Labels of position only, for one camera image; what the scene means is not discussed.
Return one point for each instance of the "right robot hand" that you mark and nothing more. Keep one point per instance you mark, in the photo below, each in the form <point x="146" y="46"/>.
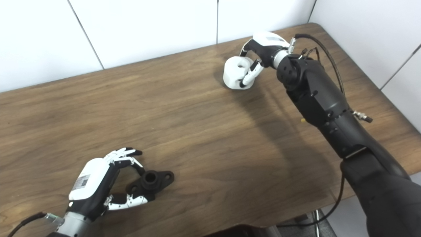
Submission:
<point x="268" y="46"/>

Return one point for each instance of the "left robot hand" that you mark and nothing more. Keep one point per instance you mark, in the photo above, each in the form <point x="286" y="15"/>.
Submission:
<point x="88" y="181"/>

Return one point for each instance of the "round white piece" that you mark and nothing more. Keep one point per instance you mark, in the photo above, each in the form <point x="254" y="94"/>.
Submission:
<point x="232" y="74"/>

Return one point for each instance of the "black flanged holder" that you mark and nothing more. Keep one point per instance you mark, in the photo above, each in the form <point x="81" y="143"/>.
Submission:
<point x="154" y="181"/>

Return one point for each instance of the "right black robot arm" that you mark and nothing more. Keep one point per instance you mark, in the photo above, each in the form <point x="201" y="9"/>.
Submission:
<point x="329" y="98"/>

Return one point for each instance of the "silver metal tube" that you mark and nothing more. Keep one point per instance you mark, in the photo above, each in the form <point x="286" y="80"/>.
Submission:
<point x="316" y="223"/>

